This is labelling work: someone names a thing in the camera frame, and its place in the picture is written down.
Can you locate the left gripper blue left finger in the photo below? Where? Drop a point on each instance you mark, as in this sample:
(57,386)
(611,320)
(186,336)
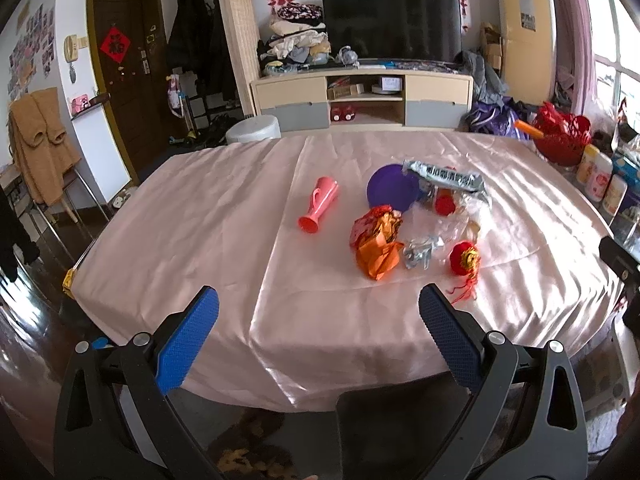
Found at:
(114,417)

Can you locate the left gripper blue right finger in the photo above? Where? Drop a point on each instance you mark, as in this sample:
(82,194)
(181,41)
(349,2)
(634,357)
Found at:
(547,438)

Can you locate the red lantern ornament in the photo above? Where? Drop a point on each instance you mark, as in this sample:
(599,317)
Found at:
(464,262)

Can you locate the small silver wrapper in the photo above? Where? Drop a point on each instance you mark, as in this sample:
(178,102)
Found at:
(418,253)

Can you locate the clear plastic bag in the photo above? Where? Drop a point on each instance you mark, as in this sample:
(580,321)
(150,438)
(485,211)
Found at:
(452,215)

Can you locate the orange red wrapper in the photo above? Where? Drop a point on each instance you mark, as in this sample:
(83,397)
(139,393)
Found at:
(374,240)

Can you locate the silver foil snack bag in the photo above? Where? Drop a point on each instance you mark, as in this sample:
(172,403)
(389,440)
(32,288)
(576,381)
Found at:
(469,183)

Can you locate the purple plastic lid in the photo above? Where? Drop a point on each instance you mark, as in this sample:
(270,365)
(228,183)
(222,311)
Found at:
(391,186)

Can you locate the pink plastic vase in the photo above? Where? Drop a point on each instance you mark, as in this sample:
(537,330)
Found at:
(321,197)

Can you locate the cream yellow canister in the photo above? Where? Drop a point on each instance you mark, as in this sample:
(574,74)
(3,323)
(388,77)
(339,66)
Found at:
(614,196)

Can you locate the white pink canister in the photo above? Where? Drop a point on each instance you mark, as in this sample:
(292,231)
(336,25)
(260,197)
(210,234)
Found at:
(599,178)

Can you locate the pink satin tablecloth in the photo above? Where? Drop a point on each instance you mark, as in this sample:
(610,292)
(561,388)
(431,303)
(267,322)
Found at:
(299,322)

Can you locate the tan coat on chair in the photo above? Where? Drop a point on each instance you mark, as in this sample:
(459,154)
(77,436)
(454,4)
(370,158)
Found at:
(40,146)

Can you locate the orange tube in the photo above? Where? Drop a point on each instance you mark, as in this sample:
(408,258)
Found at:
(530,130)

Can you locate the white round stool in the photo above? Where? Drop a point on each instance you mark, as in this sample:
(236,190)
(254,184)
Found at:
(253,129)

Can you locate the beige grey TV cabinet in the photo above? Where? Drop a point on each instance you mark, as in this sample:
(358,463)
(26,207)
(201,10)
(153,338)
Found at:
(364,99)

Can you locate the pink curtain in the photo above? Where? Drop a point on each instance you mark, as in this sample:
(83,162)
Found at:
(575,44)

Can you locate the red diamond door sign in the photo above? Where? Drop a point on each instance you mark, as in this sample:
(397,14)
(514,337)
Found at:
(115,45)

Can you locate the black hanging coat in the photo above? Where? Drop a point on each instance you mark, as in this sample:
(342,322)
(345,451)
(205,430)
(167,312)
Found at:
(198,44)

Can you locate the dark brown door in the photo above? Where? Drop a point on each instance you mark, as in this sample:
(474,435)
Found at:
(136,108)

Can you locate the black flat television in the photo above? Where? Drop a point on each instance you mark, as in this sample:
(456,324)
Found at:
(410,30)

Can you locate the pile of clothes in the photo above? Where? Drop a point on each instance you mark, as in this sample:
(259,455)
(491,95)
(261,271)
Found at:
(298,40)

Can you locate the cream standing air conditioner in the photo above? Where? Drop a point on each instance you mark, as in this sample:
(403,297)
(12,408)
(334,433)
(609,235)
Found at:
(528,37)

